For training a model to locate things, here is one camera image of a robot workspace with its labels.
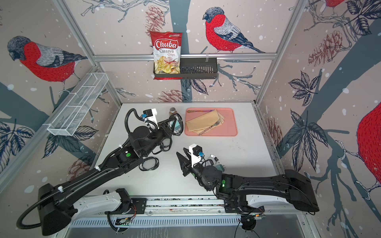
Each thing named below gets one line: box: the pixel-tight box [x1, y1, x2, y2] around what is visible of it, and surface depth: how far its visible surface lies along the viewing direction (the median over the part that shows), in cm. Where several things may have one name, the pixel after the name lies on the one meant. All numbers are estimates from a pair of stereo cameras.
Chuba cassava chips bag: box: [149, 31, 184, 80], surface depth 86 cm
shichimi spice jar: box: [169, 107, 178, 116], surface depth 106 cm
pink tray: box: [185, 107, 238, 137], surface depth 112 cm
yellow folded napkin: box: [185, 109, 225, 135], surface depth 109 cm
